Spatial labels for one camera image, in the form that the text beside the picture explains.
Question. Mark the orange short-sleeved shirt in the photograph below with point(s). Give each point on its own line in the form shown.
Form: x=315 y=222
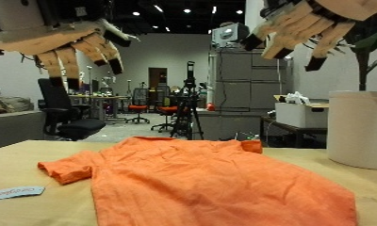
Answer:
x=205 y=182

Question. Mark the dark green plant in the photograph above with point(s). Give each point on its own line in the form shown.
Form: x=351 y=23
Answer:
x=362 y=62

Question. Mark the round ceiling light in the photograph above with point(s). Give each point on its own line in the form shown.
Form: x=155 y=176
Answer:
x=135 y=13
x=238 y=12
x=186 y=11

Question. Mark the grey box on cabinet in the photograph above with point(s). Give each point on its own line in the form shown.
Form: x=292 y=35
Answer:
x=230 y=34

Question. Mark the long office desk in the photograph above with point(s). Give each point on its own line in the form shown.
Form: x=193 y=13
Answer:
x=98 y=99

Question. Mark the brown cushion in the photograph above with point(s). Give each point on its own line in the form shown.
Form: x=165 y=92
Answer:
x=8 y=105

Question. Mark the tall grey cabinet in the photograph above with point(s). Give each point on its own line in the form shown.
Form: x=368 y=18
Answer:
x=238 y=78

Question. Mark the brown door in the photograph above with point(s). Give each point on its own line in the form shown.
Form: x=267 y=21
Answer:
x=157 y=78

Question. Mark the black office chair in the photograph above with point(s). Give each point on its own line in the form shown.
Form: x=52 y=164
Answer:
x=70 y=125

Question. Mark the white storage box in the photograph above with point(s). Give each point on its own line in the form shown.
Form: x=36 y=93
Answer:
x=298 y=114

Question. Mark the orange seat office chair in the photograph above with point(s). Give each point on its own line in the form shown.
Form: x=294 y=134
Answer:
x=166 y=109
x=137 y=107

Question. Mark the black side table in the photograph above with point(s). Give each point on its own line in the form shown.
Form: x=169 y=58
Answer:
x=292 y=129

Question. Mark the white round plant pot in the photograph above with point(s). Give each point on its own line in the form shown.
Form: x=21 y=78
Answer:
x=359 y=128

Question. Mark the small red object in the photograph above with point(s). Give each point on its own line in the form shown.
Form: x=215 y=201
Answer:
x=210 y=107

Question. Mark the low grey counter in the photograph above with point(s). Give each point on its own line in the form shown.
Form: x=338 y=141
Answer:
x=225 y=124

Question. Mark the blue paper label tag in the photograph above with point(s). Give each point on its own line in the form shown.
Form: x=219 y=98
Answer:
x=14 y=192

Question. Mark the black camera tripod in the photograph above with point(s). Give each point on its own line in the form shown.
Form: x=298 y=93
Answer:
x=189 y=106

